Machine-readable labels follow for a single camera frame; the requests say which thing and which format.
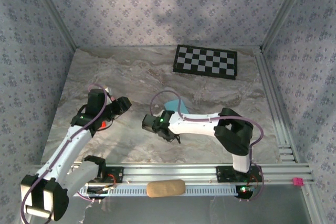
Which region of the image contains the aluminium frame post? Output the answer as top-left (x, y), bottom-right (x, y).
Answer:
top-left (27, 0), bottom-right (78, 50)
top-left (261, 0), bottom-right (313, 51)

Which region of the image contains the white slotted cable duct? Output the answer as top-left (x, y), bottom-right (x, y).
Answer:
top-left (68, 183), bottom-right (237, 197)

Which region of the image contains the black and white checkerboard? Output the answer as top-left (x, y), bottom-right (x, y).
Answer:
top-left (172, 44), bottom-right (238, 80)

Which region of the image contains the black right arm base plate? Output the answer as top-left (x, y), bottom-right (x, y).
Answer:
top-left (216, 165), bottom-right (265, 184)

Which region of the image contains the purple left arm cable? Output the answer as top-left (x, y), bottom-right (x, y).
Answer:
top-left (20, 83), bottom-right (109, 221)

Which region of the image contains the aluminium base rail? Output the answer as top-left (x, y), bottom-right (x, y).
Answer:
top-left (28, 163), bottom-right (314, 186)

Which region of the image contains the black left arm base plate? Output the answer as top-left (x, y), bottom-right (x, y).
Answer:
top-left (101, 166), bottom-right (124, 184)

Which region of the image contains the black round circuit board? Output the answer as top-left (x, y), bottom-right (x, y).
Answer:
top-left (234, 185), bottom-right (255, 199)
top-left (87, 186), bottom-right (109, 200)

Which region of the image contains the thin red wire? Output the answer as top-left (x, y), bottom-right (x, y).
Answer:
top-left (248, 174), bottom-right (259, 188)
top-left (106, 173), bottom-right (118, 188)

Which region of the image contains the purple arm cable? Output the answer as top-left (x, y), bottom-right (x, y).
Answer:
top-left (20, 83), bottom-right (109, 221)
top-left (149, 90), bottom-right (268, 203)

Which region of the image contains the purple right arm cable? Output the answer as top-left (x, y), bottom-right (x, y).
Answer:
top-left (149, 90), bottom-right (268, 203)

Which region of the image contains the grey metal sheet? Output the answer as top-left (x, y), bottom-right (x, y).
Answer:
top-left (62, 196), bottom-right (316, 224)

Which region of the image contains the tan oval cork block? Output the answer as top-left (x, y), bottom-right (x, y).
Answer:
top-left (146, 179), bottom-right (186, 198)

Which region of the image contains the aluminium side rail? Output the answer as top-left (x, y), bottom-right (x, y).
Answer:
top-left (254, 48), bottom-right (299, 163)

